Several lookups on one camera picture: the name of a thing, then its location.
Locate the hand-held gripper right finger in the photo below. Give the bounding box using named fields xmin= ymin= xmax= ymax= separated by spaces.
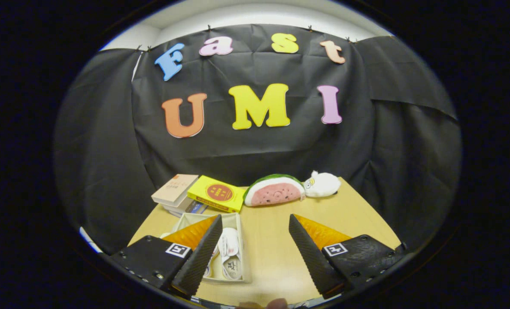
xmin=288 ymin=213 xmax=406 ymax=300

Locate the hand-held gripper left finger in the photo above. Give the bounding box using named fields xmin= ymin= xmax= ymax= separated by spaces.
xmin=109 ymin=214 xmax=224 ymax=299

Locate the white canvas shoe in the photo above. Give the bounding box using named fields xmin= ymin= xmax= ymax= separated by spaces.
xmin=217 ymin=227 xmax=243 ymax=281
xmin=203 ymin=244 xmax=221 ymax=278

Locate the cream storage box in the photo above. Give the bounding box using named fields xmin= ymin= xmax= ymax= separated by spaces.
xmin=161 ymin=212 xmax=252 ymax=285

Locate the yellow book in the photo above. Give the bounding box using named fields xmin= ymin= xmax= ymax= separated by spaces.
xmin=187 ymin=175 xmax=246 ymax=214

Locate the watermelon slice plush toy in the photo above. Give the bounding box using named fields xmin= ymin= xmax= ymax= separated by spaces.
xmin=243 ymin=174 xmax=307 ymax=207

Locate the white plush toy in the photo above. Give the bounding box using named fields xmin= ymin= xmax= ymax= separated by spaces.
xmin=303 ymin=170 xmax=342 ymax=199

